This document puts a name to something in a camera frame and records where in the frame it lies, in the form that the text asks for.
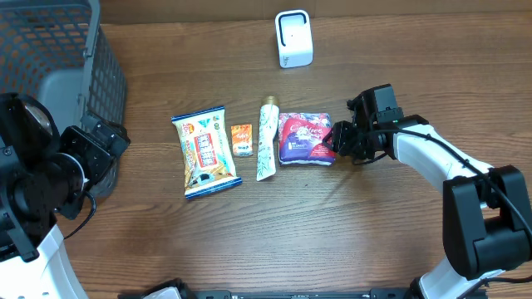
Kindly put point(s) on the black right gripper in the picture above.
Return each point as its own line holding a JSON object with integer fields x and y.
{"x": 337, "y": 140}

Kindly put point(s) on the red purple pad package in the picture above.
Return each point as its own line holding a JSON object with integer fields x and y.
{"x": 300, "y": 138}

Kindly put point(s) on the white tube with gold cap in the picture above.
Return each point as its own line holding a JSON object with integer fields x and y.
{"x": 268, "y": 128}

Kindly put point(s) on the small orange packet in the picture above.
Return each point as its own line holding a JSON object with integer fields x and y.
{"x": 242, "y": 140}

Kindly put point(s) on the gold blue wipes packet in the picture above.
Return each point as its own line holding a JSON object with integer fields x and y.
{"x": 209, "y": 165}

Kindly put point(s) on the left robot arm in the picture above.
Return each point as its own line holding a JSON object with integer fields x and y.
{"x": 45, "y": 172}

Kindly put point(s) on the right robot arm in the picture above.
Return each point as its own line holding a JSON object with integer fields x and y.
{"x": 486, "y": 211}

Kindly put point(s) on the white barcode scanner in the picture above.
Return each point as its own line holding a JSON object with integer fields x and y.
{"x": 294, "y": 38}

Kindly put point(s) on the grey plastic shopping basket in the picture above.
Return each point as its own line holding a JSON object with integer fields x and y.
{"x": 57, "y": 52}

